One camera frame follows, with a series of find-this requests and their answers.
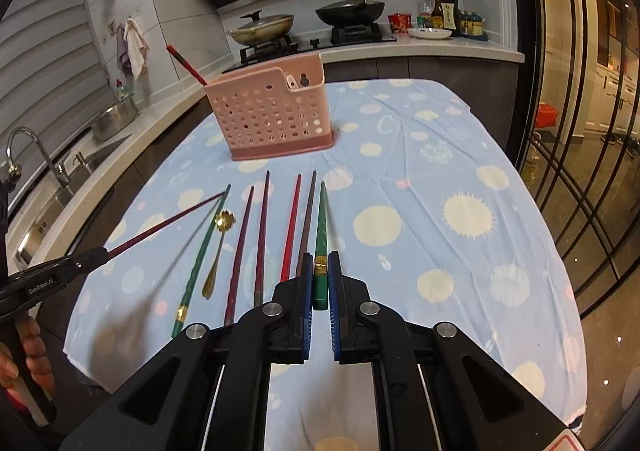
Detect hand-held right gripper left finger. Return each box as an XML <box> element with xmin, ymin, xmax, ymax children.
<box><xmin>60</xmin><ymin>253</ymin><xmax>315</xmax><ymax>451</ymax></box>

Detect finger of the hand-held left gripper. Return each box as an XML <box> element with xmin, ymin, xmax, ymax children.
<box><xmin>56</xmin><ymin>247</ymin><xmax>110</xmax><ymax>278</ymax></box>

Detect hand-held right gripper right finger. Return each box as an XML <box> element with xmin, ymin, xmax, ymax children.
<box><xmin>327</xmin><ymin>251</ymin><xmax>586</xmax><ymax>451</ymax></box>

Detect maroon chopstick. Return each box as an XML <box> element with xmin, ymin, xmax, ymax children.
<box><xmin>223</xmin><ymin>186</ymin><xmax>255</xmax><ymax>328</ymax></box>
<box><xmin>107</xmin><ymin>191</ymin><xmax>227</xmax><ymax>257</ymax></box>

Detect brown chopstick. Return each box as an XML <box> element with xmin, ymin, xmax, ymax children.
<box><xmin>253</xmin><ymin>171</ymin><xmax>271</xmax><ymax>309</ymax></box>
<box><xmin>295</xmin><ymin>171</ymin><xmax>318</xmax><ymax>279</ymax></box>

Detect green chopstick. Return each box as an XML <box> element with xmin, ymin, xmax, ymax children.
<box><xmin>171</xmin><ymin>184</ymin><xmax>232</xmax><ymax>338</ymax></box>
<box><xmin>311</xmin><ymin>181</ymin><xmax>331</xmax><ymax>311</ymax></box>

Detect red chopstick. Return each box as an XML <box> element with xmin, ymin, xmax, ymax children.
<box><xmin>280</xmin><ymin>174</ymin><xmax>302</xmax><ymax>283</ymax></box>
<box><xmin>166</xmin><ymin>45</ymin><xmax>208</xmax><ymax>86</ymax></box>

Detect gold flower spoon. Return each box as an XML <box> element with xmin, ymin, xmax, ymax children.
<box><xmin>201</xmin><ymin>210</ymin><xmax>237</xmax><ymax>301</ymax></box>

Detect pink perforated utensil basket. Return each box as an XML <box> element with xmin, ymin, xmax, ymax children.
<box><xmin>204</xmin><ymin>53</ymin><xmax>338</xmax><ymax>162</ymax></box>

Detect person's left hand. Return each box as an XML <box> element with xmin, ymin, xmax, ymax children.
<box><xmin>0</xmin><ymin>315</ymin><xmax>56</xmax><ymax>412</ymax></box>

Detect stainless steel sink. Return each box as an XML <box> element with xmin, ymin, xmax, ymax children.
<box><xmin>12</xmin><ymin>136</ymin><xmax>132</xmax><ymax>272</ymax></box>

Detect chrome faucet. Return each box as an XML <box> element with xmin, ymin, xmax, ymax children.
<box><xmin>5</xmin><ymin>127</ymin><xmax>72</xmax><ymax>189</ymax></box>

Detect blue dotted tablecloth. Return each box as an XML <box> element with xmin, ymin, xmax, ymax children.
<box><xmin>62</xmin><ymin>78</ymin><xmax>588</xmax><ymax>451</ymax></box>

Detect stainless steel bowl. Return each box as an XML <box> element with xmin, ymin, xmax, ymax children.
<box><xmin>90</xmin><ymin>96</ymin><xmax>139</xmax><ymax>142</ymax></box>

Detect purple hanging towel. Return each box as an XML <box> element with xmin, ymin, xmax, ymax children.
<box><xmin>116</xmin><ymin>26</ymin><xmax>132</xmax><ymax>76</ymax></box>

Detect white hanging towel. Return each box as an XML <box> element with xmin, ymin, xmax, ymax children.
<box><xmin>124</xmin><ymin>18</ymin><xmax>150</xmax><ymax>80</ymax></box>

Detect window blinds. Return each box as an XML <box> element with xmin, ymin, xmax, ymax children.
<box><xmin>0</xmin><ymin>0</ymin><xmax>112</xmax><ymax>152</ymax></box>

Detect black gas stove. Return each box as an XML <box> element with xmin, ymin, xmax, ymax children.
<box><xmin>222</xmin><ymin>23</ymin><xmax>398</xmax><ymax>74</ymax></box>

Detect beige frying pan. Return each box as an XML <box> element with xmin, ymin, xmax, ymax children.
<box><xmin>228</xmin><ymin>16</ymin><xmax>296</xmax><ymax>46</ymax></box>

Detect glass pan lid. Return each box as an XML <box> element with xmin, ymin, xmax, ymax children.
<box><xmin>237</xmin><ymin>9</ymin><xmax>293</xmax><ymax>30</ymax></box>

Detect red bag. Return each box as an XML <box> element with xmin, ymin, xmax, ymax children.
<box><xmin>535</xmin><ymin>103</ymin><xmax>559</xmax><ymax>130</ymax></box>

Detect kitchen counter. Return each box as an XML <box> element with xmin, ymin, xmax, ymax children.
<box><xmin>0</xmin><ymin>37</ymin><xmax>526</xmax><ymax>282</ymax></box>

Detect white plate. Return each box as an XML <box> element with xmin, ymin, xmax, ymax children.
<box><xmin>407</xmin><ymin>27</ymin><xmax>453</xmax><ymax>40</ymax></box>

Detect black wok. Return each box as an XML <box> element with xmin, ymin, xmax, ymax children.
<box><xmin>315</xmin><ymin>2</ymin><xmax>387</xmax><ymax>26</ymax></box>

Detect glass wok lid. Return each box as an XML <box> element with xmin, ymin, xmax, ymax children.
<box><xmin>316</xmin><ymin>0</ymin><xmax>386</xmax><ymax>12</ymax></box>

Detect tray of seasoning jars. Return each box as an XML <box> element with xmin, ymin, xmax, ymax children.
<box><xmin>459</xmin><ymin>11</ymin><xmax>487</xmax><ymax>40</ymax></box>

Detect large dark sauce bottle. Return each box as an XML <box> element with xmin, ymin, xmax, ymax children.
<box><xmin>440</xmin><ymin>0</ymin><xmax>461</xmax><ymax>34</ymax></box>

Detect glass sliding door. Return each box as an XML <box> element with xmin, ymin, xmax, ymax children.
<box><xmin>520</xmin><ymin>0</ymin><xmax>640</xmax><ymax>332</ymax></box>

